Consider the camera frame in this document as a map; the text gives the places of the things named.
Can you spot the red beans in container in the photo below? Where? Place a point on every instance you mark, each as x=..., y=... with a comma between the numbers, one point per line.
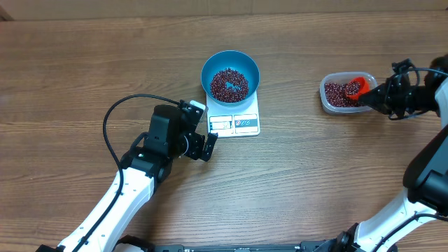
x=335, y=94

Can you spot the orange scoop blue handle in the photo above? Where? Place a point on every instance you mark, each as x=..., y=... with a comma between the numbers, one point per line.
x=362, y=85

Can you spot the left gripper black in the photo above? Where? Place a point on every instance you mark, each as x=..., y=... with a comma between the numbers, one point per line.
x=195, y=152

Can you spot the white digital kitchen scale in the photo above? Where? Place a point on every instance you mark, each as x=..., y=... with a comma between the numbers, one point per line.
x=242, y=120

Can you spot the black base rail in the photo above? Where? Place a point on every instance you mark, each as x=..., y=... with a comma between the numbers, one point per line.
x=245, y=248

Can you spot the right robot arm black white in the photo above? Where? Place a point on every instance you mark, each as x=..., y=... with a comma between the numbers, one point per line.
x=424, y=197

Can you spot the red beans in bowl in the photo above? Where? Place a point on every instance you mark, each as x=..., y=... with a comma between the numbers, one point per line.
x=229, y=86

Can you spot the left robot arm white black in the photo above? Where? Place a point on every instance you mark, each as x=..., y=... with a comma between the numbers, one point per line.
x=146, y=164

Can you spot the clear plastic container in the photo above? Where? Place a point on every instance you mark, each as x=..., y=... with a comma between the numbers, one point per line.
x=342, y=78

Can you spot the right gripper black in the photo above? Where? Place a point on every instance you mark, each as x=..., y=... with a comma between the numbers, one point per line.
x=383, y=96

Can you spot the teal blue bowl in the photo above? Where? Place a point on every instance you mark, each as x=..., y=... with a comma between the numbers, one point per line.
x=233, y=59

